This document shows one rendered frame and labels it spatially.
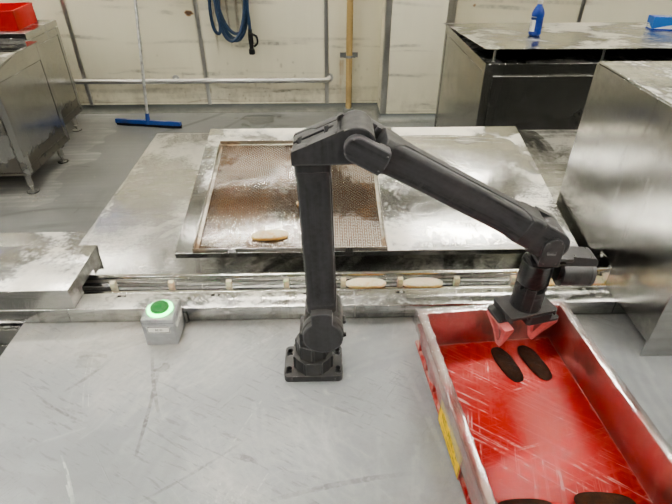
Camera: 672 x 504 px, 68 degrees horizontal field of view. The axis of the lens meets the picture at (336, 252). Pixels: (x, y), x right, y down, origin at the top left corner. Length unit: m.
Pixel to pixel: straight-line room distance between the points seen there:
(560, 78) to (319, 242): 2.29
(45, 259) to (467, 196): 1.00
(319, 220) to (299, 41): 4.01
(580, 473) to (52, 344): 1.09
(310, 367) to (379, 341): 0.19
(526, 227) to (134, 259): 1.03
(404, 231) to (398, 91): 3.33
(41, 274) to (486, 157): 1.29
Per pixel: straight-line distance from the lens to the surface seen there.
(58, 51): 4.74
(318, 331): 0.94
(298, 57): 4.80
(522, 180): 1.62
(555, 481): 1.00
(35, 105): 4.01
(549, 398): 1.11
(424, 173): 0.79
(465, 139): 1.76
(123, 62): 5.13
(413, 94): 4.64
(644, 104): 1.27
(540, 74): 2.96
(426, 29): 4.52
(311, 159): 0.76
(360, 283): 1.22
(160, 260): 1.45
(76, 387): 1.17
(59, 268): 1.34
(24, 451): 1.11
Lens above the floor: 1.63
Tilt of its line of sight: 35 degrees down
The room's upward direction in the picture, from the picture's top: straight up
